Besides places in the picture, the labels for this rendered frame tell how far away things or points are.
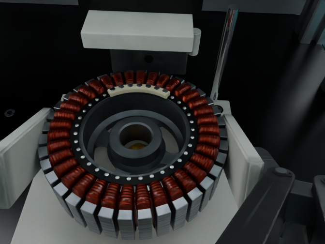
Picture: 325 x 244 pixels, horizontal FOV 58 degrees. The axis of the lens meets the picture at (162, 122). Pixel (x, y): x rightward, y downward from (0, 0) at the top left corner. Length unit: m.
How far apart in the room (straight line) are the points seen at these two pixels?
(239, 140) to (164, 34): 0.07
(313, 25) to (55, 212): 0.32
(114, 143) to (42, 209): 0.07
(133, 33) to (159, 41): 0.01
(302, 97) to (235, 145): 0.17
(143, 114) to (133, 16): 0.07
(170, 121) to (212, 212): 0.07
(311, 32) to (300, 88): 0.08
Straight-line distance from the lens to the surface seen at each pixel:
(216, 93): 0.26
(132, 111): 0.21
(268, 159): 0.16
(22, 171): 0.17
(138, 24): 0.17
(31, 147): 0.18
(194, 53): 0.30
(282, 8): 0.44
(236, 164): 0.16
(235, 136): 0.17
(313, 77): 0.35
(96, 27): 0.17
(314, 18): 0.38
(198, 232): 0.20
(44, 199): 0.22
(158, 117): 0.21
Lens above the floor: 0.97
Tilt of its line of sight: 50 degrees down
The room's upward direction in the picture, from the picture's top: 3 degrees clockwise
